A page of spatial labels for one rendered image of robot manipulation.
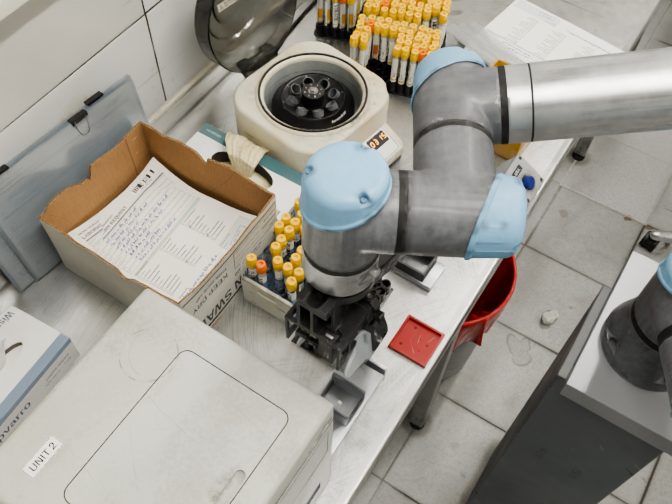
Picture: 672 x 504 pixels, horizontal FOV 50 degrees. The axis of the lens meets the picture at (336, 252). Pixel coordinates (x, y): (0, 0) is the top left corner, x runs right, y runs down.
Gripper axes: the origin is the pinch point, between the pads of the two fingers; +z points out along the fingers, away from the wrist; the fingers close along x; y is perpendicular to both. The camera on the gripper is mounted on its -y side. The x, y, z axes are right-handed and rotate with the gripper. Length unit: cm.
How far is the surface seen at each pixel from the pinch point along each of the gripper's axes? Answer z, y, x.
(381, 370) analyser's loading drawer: 19.4, -7.2, 2.5
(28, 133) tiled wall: 2, -2, -60
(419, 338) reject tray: 24.5, -17.5, 3.7
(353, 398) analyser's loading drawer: 20.6, -1.5, 1.2
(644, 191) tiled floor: 112, -153, 25
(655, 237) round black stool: 104, -129, 34
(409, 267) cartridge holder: 21.1, -26.2, -3.9
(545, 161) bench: 25, -64, 4
